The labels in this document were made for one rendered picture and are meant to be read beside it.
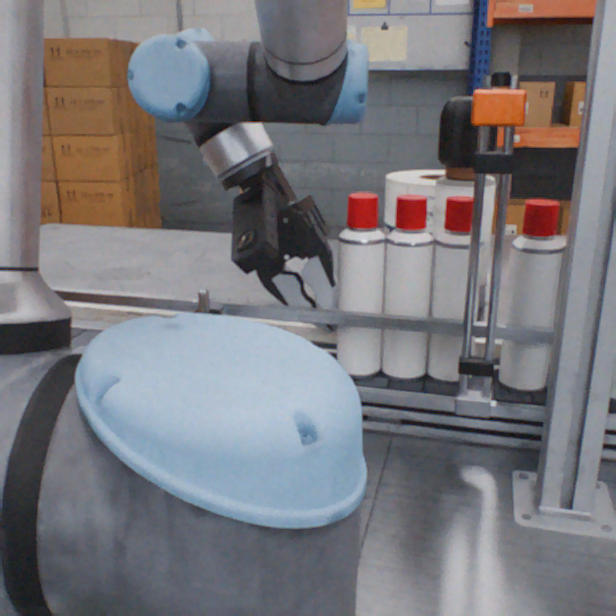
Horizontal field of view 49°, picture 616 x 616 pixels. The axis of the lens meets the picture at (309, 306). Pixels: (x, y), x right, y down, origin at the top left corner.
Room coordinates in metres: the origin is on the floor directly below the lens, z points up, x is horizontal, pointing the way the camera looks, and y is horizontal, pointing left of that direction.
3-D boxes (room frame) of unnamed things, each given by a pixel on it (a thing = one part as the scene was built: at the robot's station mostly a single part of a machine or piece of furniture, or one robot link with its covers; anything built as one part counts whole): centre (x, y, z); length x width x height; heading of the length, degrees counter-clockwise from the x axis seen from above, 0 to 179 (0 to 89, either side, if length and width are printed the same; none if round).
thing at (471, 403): (0.65, -0.17, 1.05); 0.10 x 0.04 x 0.33; 166
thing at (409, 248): (0.72, -0.11, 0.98); 0.05 x 0.05 x 0.20
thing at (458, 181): (0.98, -0.22, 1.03); 0.09 x 0.09 x 0.30
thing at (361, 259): (0.73, -0.06, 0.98); 0.05 x 0.05 x 0.20
